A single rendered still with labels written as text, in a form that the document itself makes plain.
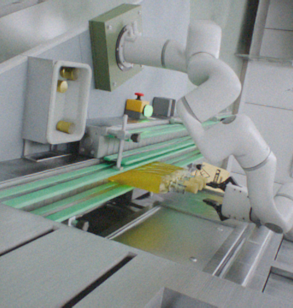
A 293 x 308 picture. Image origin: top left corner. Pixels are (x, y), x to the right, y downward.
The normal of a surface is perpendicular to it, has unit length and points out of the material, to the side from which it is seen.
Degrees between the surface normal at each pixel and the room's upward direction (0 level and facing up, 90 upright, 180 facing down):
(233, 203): 109
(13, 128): 0
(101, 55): 90
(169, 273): 90
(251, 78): 90
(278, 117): 90
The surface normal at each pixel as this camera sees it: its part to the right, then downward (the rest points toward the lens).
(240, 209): -0.65, 0.08
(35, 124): -0.41, 0.11
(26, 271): 0.15, -0.97
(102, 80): -0.44, 0.50
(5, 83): 0.90, 0.22
